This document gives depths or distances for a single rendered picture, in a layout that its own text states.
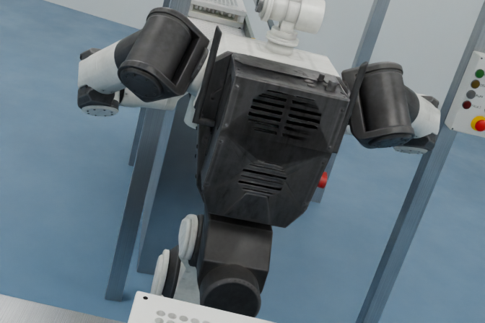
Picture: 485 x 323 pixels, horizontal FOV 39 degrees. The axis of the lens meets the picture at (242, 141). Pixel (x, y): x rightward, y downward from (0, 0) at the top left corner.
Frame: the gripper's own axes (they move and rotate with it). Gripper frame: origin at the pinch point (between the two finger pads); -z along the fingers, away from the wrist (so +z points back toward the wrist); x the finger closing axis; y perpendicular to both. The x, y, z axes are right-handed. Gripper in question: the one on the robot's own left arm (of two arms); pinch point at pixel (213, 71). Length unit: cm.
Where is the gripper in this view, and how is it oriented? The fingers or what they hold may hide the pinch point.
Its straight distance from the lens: 186.6
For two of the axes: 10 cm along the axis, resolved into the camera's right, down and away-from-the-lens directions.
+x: -2.6, 8.8, 4.0
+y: 9.6, 2.6, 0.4
